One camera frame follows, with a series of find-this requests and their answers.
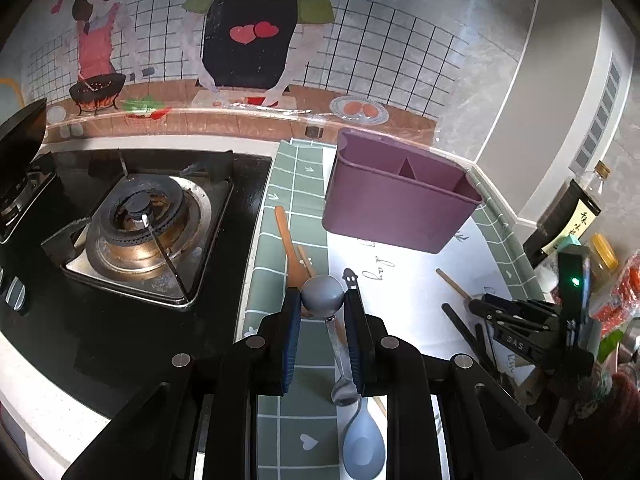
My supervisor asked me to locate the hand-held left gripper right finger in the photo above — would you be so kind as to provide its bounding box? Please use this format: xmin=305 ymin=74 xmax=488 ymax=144
xmin=342 ymin=287 xmax=581 ymax=480

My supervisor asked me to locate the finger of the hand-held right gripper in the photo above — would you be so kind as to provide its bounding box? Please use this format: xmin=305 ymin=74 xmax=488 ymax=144
xmin=467 ymin=293 xmax=560 ymax=319
xmin=484 ymin=314 xmax=553 ymax=335

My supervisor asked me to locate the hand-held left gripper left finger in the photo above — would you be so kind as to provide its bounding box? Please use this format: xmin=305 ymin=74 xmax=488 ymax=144
xmin=62 ymin=287 xmax=303 ymax=480

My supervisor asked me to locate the grey metal spoon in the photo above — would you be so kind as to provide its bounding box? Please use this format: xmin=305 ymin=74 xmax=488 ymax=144
xmin=301 ymin=274 xmax=362 ymax=407

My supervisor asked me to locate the wooden spoon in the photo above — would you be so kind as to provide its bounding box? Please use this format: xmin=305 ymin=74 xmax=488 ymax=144
xmin=274 ymin=205 xmax=313 ymax=318

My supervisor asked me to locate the blue-grey spoon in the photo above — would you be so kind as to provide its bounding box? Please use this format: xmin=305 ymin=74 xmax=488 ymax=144
xmin=342 ymin=396 xmax=387 ymax=479

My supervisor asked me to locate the purple utensil holder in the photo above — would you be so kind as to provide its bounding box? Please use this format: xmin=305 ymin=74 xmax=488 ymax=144
xmin=321 ymin=127 xmax=484 ymax=255

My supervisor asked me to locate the person's right forearm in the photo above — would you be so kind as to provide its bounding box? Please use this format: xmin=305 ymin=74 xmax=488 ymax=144
xmin=575 ymin=360 xmax=640 ymax=458

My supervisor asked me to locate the green white printed mat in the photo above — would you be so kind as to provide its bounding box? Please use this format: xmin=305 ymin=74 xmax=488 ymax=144
xmin=234 ymin=139 xmax=547 ymax=480

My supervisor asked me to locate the dark sauce bottle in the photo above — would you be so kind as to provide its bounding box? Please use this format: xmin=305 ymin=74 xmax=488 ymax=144
xmin=522 ymin=161 xmax=614 ymax=269

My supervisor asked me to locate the chili jar yellow lid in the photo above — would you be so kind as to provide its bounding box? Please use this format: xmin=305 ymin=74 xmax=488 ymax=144
xmin=589 ymin=233 xmax=622 ymax=281

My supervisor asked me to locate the black gas stove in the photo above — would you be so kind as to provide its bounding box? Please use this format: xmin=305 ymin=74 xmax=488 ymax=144
xmin=0 ymin=147 xmax=274 ymax=419

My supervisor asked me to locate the white vent grille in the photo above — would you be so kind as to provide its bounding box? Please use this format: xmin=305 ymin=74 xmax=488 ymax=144
xmin=569 ymin=56 xmax=624 ymax=174

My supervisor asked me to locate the cartoon wall poster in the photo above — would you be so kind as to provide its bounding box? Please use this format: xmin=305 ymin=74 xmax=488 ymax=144
xmin=0 ymin=0 xmax=481 ymax=142

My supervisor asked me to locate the black wok orange handle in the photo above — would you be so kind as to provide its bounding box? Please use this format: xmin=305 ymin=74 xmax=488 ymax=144
xmin=0 ymin=97 xmax=49 ymax=167

